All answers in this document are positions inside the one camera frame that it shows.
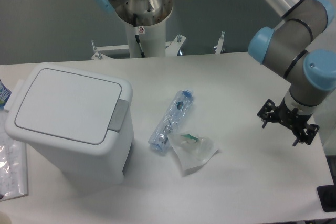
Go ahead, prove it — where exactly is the white plastic trash can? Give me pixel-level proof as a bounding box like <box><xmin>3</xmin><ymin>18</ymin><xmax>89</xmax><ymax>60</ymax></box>
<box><xmin>5</xmin><ymin>63</ymin><xmax>134</xmax><ymax>184</ymax></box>

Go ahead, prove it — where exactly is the blue green drink carton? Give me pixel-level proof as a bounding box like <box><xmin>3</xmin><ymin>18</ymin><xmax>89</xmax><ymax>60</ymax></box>
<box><xmin>0</xmin><ymin>80</ymin><xmax>12</xmax><ymax>110</ymax></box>

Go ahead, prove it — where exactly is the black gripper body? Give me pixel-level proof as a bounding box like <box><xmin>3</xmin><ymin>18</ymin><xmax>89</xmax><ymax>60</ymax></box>
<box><xmin>272</xmin><ymin>99</ymin><xmax>308</xmax><ymax>131</ymax></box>

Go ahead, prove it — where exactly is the clear sleeve with paper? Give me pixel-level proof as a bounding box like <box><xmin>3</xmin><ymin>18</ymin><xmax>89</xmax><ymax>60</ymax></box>
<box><xmin>1</xmin><ymin>110</ymin><xmax>28</xmax><ymax>201</ymax></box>

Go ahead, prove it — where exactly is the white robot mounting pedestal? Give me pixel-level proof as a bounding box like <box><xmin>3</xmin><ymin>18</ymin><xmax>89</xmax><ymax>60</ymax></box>
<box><xmin>90</xmin><ymin>22</ymin><xmax>226</xmax><ymax>61</ymax></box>

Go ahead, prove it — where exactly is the clear crushed plastic bottle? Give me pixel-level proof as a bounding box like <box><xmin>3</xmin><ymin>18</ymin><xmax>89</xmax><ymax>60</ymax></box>
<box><xmin>148</xmin><ymin>89</ymin><xmax>194</xmax><ymax>154</ymax></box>

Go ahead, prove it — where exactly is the clear plastic wrapper bag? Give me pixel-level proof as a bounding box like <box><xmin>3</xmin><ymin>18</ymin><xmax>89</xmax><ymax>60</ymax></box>
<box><xmin>168</xmin><ymin>133</ymin><xmax>219</xmax><ymax>174</ymax></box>

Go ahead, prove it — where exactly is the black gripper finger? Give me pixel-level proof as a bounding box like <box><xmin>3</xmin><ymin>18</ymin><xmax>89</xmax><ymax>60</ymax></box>
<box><xmin>257</xmin><ymin>99</ymin><xmax>279</xmax><ymax>129</ymax></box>
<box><xmin>292</xmin><ymin>123</ymin><xmax>320</xmax><ymax>146</ymax></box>

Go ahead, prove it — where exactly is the black device at edge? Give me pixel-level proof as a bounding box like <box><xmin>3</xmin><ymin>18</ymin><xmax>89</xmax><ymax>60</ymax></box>
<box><xmin>317</xmin><ymin>185</ymin><xmax>335</xmax><ymax>212</ymax></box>

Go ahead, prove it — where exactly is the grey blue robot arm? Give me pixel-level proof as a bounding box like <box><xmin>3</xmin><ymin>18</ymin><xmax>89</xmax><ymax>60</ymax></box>
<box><xmin>95</xmin><ymin>0</ymin><xmax>335</xmax><ymax>145</ymax></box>

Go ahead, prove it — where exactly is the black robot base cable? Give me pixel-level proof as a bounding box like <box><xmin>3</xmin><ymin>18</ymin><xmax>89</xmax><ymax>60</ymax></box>
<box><xmin>132</xmin><ymin>13</ymin><xmax>146</xmax><ymax>58</ymax></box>

